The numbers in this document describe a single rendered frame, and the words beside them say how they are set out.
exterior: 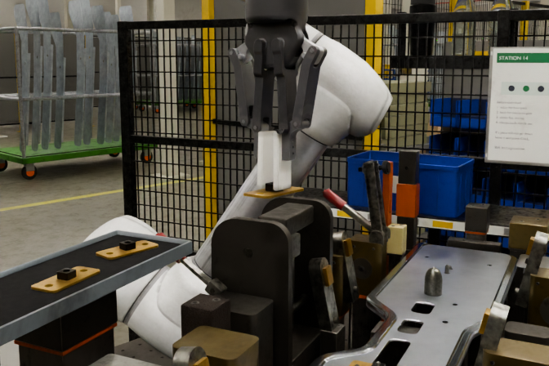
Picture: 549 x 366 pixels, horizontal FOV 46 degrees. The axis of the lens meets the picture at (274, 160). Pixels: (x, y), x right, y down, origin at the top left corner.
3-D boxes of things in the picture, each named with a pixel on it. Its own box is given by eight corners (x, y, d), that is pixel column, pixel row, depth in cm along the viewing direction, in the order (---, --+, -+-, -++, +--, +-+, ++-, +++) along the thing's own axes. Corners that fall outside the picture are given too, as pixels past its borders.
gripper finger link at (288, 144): (287, 118, 79) (309, 118, 77) (287, 159, 79) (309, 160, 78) (281, 118, 78) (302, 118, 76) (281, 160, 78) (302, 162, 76)
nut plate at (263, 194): (267, 198, 75) (267, 189, 75) (241, 195, 78) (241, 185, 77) (305, 190, 82) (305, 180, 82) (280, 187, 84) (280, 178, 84)
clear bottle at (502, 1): (511, 55, 176) (515, -20, 173) (485, 55, 179) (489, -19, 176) (513, 55, 182) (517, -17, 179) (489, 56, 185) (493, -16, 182)
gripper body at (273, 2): (229, -12, 77) (228, 68, 78) (289, -18, 72) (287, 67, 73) (265, -3, 83) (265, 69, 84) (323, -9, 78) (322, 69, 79)
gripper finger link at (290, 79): (287, 41, 79) (297, 40, 79) (293, 132, 80) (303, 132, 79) (269, 39, 76) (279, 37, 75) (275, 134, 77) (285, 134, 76)
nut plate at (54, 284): (54, 293, 74) (53, 283, 74) (29, 288, 76) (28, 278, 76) (101, 271, 82) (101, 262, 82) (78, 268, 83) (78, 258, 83)
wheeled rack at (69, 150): (24, 181, 753) (14, 26, 725) (-12, 171, 821) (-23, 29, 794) (158, 162, 888) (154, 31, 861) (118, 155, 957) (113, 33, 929)
